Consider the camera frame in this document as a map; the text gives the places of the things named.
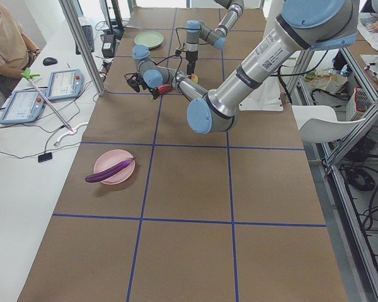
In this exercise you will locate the black power adapter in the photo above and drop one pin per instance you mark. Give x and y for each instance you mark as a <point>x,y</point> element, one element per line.
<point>108,46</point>

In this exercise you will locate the black computer mouse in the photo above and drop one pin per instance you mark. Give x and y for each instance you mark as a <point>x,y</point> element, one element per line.
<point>47,61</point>

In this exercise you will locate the aluminium frame post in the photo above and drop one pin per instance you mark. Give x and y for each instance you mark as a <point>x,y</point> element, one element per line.
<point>73,21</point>

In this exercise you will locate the person in beige shirt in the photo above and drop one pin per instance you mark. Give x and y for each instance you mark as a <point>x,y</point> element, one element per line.
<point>17,51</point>

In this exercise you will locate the near teach pendant tablet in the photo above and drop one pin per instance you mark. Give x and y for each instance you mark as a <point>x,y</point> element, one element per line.
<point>22,107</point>

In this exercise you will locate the green plate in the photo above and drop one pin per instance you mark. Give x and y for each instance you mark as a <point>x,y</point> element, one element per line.
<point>151,39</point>

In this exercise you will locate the purple eggplant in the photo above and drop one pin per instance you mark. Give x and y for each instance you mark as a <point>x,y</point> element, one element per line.
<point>109,172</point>

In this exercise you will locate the far teach pendant tablet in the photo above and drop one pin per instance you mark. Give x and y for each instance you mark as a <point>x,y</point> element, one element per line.
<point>65,84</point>

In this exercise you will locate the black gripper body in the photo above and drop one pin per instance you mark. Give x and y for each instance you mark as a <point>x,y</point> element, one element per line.
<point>154,91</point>
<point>190,58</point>

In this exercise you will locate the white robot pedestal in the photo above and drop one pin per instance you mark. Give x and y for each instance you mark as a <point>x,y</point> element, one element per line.
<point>267,96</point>

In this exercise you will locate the metal rod green grip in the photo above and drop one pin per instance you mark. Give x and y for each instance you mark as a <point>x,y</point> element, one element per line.
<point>26,74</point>

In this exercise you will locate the red chili pepper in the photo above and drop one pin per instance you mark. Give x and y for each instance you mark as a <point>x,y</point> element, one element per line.
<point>163,90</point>

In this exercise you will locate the pink green peach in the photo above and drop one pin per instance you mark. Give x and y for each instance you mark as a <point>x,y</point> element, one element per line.
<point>194,78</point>

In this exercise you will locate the small black box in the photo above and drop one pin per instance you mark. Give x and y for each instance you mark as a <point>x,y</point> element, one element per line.
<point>45,157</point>

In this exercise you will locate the white plastic basket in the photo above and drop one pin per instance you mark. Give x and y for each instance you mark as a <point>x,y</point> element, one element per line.
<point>357,105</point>

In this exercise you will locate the white chair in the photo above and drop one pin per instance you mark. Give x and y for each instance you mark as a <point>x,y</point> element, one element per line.
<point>319,124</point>

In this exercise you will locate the teach pendant tablet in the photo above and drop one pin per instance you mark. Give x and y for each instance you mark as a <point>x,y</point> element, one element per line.
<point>22,107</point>
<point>65,84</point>

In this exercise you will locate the white curved bracket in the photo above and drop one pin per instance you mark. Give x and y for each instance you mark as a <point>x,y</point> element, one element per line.
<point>67,133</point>

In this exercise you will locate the pink plate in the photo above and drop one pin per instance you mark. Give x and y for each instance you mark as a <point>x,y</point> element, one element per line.
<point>109,159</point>

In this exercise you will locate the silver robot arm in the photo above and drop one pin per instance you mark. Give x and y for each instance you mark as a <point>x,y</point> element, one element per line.
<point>301,25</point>
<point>197,30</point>

